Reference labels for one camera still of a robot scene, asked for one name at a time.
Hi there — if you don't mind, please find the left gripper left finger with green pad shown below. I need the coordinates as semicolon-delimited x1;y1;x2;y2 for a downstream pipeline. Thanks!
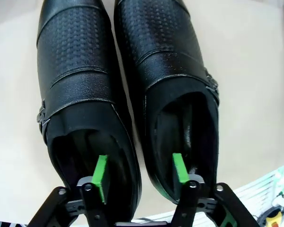
26;155;109;227

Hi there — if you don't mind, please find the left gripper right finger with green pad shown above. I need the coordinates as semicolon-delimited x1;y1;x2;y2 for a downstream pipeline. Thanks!
169;153;258;227

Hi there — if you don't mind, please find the black textured buckle shoe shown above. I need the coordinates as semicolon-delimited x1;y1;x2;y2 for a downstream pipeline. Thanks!
113;0;221;206
35;0;142;216

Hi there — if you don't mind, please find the yellow emergency stop button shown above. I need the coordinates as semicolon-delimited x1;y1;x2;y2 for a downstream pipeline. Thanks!
266;209;284;227

